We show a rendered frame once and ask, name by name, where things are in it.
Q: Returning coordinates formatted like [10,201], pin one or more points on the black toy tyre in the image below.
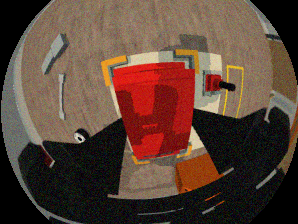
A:
[81,135]

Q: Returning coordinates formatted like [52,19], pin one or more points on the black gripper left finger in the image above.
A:
[99,157]

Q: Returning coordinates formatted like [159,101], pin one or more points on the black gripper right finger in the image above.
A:
[224,136]

